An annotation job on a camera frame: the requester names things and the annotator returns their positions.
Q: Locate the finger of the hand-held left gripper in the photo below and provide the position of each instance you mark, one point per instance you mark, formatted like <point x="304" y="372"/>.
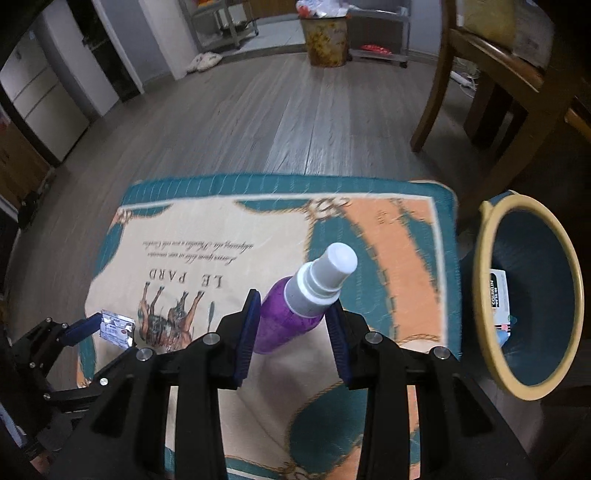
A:
<point x="81" y="328"/>
<point x="108" y="374"/>

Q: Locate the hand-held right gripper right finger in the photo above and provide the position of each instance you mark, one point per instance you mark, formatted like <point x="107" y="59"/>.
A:
<point x="337" y="341"/>

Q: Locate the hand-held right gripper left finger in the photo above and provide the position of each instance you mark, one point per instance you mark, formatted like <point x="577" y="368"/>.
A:
<point x="247" y="332"/>

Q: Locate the silver foil packet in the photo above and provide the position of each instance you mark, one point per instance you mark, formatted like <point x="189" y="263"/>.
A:
<point x="115" y="328"/>

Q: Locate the purple spray bottle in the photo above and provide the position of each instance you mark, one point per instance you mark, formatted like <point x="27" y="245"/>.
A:
<point x="281" y="314"/>

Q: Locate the yellow rimmed trash bin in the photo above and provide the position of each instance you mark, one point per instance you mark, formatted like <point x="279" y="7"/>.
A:
<point x="535" y="249"/>

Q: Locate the teal and orange printed mat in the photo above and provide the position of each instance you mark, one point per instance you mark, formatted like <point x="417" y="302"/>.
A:
<point x="277" y="221"/>

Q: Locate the white box with black label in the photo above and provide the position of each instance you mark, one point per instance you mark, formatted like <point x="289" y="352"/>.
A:
<point x="496" y="295"/>

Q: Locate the white cabinet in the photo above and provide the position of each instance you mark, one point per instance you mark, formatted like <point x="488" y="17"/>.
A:
<point x="41" y="92"/>

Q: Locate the white slippers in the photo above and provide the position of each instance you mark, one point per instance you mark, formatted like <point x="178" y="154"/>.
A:
<point x="203" y="61"/>

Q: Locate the white power strip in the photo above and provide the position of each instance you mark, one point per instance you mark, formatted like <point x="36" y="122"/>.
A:
<point x="461" y="79"/>

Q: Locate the floral patterned bin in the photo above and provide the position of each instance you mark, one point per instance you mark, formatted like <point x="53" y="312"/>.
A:
<point x="325" y="44"/>

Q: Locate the metal shelf rack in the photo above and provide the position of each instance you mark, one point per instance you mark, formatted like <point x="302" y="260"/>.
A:
<point x="231" y="34"/>

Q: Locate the metal cart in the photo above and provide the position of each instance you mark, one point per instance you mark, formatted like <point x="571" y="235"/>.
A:
<point x="378" y="27"/>

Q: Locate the wooden chair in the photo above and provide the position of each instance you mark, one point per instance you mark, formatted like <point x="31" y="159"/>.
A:
<point x="489" y="50"/>

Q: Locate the yellow bag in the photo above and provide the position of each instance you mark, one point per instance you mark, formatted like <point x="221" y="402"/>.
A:
<point x="489" y="21"/>

